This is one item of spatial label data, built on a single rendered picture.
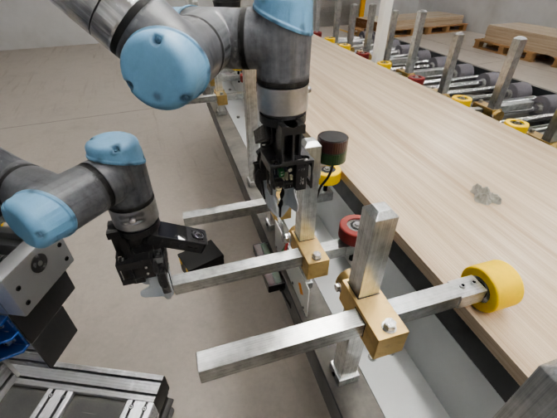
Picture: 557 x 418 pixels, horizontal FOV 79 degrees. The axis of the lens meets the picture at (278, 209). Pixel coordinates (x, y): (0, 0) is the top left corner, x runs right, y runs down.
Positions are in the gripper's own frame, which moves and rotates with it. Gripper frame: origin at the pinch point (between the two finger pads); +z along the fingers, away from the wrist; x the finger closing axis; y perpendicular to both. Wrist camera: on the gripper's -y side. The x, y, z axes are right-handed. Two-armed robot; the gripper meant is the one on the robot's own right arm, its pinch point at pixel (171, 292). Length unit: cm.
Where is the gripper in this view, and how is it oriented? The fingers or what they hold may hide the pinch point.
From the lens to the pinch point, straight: 76.4
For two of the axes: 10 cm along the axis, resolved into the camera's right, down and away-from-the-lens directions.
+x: 2.9, 5.7, -7.6
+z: 0.0, 8.0, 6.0
